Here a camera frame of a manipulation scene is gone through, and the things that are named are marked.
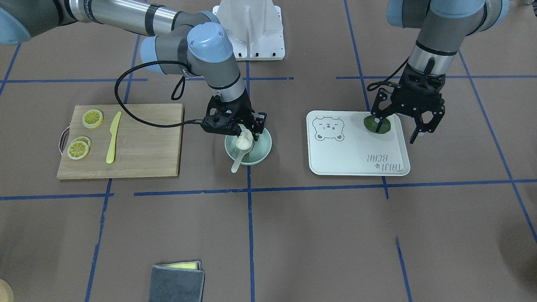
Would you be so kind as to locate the green avocado half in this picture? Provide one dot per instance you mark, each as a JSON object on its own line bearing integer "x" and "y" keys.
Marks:
{"x": 375, "y": 125}

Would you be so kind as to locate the white ceramic spoon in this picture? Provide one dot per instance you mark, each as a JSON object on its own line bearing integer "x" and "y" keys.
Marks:
{"x": 242, "y": 152}

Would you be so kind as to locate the yellow plastic knife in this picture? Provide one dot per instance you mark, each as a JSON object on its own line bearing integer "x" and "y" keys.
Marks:
{"x": 110, "y": 156}

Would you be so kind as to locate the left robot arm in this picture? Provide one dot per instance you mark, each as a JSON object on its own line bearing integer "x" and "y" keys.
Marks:
{"x": 443, "y": 24}

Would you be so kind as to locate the bamboo cutting board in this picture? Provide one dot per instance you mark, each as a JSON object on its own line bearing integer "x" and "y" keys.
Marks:
{"x": 141, "y": 150}

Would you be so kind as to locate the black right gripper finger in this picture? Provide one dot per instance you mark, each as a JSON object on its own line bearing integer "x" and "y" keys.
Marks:
{"x": 257, "y": 124}

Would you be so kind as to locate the white bear tray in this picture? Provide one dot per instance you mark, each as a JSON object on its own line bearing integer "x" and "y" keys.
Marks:
{"x": 339, "y": 144}

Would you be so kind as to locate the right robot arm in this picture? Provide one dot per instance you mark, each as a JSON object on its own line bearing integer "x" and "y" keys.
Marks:
{"x": 175, "y": 43}

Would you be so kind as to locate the lemon slice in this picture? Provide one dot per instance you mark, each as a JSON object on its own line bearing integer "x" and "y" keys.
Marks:
{"x": 92, "y": 118}
{"x": 79, "y": 148}

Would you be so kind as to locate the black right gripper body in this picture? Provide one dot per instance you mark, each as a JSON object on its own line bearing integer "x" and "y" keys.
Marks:
{"x": 244, "y": 111}

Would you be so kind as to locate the upper lemon slice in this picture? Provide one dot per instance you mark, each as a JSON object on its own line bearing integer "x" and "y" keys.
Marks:
{"x": 92, "y": 118}

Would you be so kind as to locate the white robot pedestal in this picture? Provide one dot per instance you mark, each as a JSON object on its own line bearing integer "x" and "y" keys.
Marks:
{"x": 254, "y": 27}

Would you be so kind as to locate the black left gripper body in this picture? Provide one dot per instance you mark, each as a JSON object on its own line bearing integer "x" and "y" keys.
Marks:
{"x": 435, "y": 110}

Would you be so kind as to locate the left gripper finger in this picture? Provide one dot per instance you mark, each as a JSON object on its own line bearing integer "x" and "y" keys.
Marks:
{"x": 422, "y": 127}
{"x": 382, "y": 113}

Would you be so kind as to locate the lower lemon slice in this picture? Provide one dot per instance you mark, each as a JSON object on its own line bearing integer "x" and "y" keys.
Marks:
{"x": 79, "y": 148}

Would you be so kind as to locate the green ceramic bowl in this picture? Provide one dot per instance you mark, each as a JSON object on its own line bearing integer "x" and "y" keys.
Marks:
{"x": 261, "y": 148}

